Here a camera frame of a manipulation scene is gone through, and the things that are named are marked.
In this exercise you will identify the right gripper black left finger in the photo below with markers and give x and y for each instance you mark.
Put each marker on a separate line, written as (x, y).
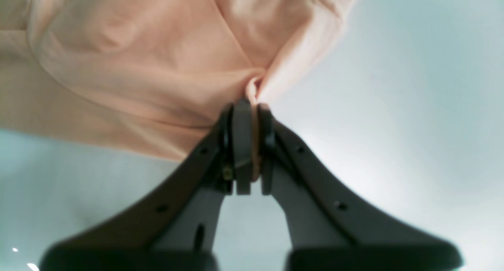
(173, 227)

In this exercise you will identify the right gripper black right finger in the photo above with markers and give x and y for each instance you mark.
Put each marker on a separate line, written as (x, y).
(332, 228)

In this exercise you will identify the pink T-shirt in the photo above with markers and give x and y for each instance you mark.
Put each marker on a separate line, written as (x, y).
(151, 76)

